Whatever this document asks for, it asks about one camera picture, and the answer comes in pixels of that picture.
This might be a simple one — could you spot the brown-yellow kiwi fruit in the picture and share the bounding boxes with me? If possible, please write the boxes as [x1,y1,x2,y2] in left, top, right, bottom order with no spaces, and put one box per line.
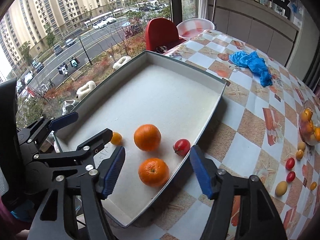
[275,181,288,197]

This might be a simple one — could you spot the red cherry tomato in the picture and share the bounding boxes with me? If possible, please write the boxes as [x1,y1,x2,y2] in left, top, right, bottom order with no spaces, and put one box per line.
[286,171,296,183]
[285,157,295,171]

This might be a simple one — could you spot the small orange fruit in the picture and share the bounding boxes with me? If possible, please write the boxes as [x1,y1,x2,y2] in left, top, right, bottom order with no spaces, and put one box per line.
[296,149,304,161]

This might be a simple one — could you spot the tan round fruit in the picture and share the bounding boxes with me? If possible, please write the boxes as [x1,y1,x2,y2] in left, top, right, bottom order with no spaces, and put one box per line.
[297,141,306,152]

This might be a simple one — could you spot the small yellow-orange tomato in tray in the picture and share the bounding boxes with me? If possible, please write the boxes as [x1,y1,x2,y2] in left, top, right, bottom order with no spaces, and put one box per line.
[110,132,123,145]

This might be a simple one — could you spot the small yellow tomato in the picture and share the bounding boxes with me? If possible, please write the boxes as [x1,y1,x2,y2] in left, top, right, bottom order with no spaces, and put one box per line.
[310,181,317,191]

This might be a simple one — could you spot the large orange upper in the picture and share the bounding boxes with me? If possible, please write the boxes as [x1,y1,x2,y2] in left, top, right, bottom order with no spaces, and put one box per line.
[133,124,161,152]

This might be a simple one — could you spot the large orange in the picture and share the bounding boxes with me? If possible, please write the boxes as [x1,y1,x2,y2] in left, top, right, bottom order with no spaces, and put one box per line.
[133,124,161,152]
[138,158,170,187]

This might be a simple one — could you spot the large orange lower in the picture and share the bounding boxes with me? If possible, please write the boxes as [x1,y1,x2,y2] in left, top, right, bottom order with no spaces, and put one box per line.
[138,158,170,187]

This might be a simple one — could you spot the checkered plastic tablecloth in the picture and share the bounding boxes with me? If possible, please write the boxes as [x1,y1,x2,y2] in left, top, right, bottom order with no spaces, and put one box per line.
[113,31,319,239]

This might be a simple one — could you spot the white shallow box tray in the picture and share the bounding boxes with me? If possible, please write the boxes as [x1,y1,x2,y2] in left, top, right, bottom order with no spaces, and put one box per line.
[54,51,226,228]

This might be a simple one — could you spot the red tomato in tray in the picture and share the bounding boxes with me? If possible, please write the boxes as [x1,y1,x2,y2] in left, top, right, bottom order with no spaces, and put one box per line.
[173,139,190,157]

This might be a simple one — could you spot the orange in bowl right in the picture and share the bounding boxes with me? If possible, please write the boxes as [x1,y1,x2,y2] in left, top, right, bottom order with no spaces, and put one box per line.
[313,126,320,142]

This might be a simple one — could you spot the orange in bowl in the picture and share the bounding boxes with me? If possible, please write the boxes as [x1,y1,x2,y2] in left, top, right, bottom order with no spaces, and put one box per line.
[300,107,313,122]
[313,126,320,142]

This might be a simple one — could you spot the glass fruit bowl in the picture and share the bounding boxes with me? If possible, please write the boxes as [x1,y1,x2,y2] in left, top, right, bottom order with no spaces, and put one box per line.
[298,100,319,146]

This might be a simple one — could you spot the red chair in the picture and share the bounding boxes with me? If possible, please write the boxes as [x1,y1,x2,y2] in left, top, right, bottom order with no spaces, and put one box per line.
[145,17,185,52]

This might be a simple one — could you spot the blue crumpled cloth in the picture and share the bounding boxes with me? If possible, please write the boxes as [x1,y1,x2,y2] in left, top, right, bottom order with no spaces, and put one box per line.
[229,51,272,87]

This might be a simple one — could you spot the white pink chair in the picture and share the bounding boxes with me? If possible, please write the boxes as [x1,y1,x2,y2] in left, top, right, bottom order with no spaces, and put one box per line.
[177,18,215,40]

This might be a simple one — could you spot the white sideboard cabinet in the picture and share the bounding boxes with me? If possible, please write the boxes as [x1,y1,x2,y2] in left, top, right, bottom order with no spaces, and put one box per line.
[208,0,299,65]

